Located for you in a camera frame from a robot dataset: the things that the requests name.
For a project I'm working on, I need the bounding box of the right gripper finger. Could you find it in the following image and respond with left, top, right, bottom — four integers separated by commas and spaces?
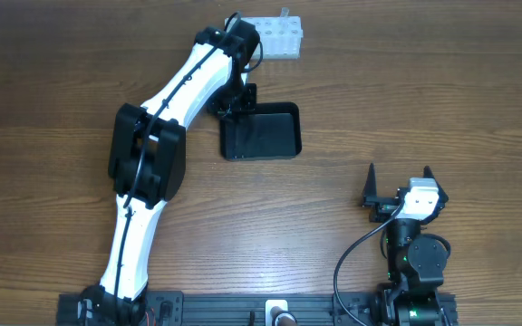
361, 162, 381, 209
421, 165, 450, 206

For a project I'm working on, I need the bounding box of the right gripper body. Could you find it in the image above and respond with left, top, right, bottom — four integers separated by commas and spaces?
368, 195, 447, 225

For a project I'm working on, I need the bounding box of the black tray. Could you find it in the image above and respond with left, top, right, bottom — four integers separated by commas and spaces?
218, 101, 303, 162

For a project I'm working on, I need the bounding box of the white test tube rack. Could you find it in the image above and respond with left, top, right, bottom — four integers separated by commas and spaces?
224, 15, 305, 61

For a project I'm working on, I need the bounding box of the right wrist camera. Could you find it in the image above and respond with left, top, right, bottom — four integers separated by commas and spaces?
396, 177, 440, 222

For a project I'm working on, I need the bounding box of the black cable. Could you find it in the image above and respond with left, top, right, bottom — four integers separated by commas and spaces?
124, 12, 265, 209
332, 202, 406, 326

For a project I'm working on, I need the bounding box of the mounting rail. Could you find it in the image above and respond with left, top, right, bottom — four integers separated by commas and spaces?
56, 292, 459, 326

